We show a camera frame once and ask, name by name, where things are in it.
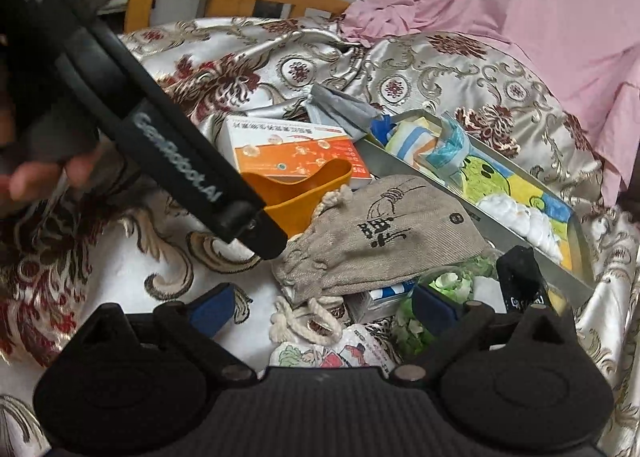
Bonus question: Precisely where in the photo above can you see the orange plastic cup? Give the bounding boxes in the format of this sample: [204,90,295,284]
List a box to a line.
[240,157,353,240]

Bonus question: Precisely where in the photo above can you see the green and white packet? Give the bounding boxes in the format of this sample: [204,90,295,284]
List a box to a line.
[390,257,496,358]

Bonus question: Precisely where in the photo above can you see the beige drawstring bag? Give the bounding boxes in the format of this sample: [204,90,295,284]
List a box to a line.
[270,174,496,343]

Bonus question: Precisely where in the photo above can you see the metal tray with cartoon picture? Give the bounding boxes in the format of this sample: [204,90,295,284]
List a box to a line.
[357,108,596,305]

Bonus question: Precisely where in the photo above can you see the person's left hand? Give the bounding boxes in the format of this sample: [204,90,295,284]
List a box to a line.
[0,144,108,220]

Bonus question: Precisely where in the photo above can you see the floral satin blanket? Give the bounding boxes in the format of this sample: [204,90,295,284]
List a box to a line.
[0,14,640,457]

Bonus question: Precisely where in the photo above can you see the blue and white milk carton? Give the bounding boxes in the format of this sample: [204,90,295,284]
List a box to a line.
[345,282,418,325]

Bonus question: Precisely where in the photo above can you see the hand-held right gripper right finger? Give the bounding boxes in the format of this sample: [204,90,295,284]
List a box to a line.
[390,284,576,380]

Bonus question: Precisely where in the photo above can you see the orange and white box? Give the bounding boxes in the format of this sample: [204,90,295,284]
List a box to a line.
[222,114,373,190]

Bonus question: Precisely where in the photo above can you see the yellow striped cloth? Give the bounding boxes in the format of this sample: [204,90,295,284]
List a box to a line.
[387,120,446,163]

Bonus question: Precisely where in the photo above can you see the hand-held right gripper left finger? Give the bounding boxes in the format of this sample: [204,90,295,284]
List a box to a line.
[75,282,258,383]

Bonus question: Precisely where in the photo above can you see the pink bed sheet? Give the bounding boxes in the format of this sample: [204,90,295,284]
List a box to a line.
[340,0,640,208]

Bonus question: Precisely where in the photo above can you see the dark blue cloth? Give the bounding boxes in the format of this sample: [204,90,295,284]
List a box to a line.
[370,114,398,140]

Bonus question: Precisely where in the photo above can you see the white quilted towel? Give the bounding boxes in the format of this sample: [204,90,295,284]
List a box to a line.
[477,194,566,263]

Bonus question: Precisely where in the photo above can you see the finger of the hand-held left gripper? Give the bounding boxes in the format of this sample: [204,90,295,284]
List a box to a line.
[227,210,289,260]

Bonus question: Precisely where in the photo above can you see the grey cloth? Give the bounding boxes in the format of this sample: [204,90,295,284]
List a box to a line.
[302,84,381,140]

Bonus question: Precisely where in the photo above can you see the white cartoon snack packet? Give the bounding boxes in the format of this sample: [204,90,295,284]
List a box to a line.
[270,322,401,370]

